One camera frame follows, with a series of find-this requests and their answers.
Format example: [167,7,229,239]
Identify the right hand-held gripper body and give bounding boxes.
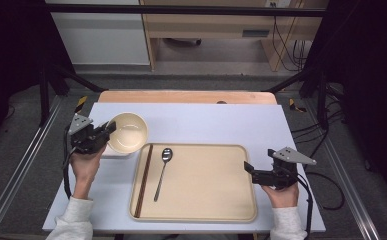
[252,147,317,191]

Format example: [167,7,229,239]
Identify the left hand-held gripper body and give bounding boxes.
[68,113,111,155]

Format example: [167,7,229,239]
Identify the cream bowl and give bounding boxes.
[106,112,149,155]

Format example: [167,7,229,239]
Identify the white square plate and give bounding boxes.
[100,146,134,160]

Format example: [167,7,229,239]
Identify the beige tray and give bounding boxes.
[128,142,259,224]

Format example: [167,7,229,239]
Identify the metal spoon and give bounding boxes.
[152,147,174,203]

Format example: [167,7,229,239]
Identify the person's left hand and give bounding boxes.
[69,145,107,188]

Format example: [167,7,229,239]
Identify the person's right hand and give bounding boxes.
[261,182,299,209]

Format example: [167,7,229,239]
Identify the yellow black tape strip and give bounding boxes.
[287,97,308,114]
[74,95,88,114]

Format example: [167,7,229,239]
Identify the black metal stand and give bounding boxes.
[38,62,106,128]
[264,66,331,132]

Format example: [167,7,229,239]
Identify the light wooden table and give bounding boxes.
[97,89,278,106]

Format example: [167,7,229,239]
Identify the white cabinet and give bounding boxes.
[45,0,151,66]

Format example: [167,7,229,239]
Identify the black curtain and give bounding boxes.
[309,0,387,201]
[0,0,76,152]

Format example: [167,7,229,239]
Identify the grey desk label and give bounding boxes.
[241,29,271,38]

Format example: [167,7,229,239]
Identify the wooden desk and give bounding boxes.
[139,0,329,73]

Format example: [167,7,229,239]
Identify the black floor cables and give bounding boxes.
[290,83,346,158]

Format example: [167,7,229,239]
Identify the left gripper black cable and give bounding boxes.
[62,129,78,200]

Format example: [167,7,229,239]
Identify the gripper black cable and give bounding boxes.
[62,129,78,200]
[296,170,346,240]

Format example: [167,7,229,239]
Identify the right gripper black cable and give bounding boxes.
[296,170,346,240]

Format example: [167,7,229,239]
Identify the aluminium floor rail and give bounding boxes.
[0,95,64,240]
[302,99,383,240]

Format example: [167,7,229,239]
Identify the black desk cables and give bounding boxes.
[271,15,308,72]

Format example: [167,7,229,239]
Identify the black frame crossbar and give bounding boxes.
[45,3,327,18]

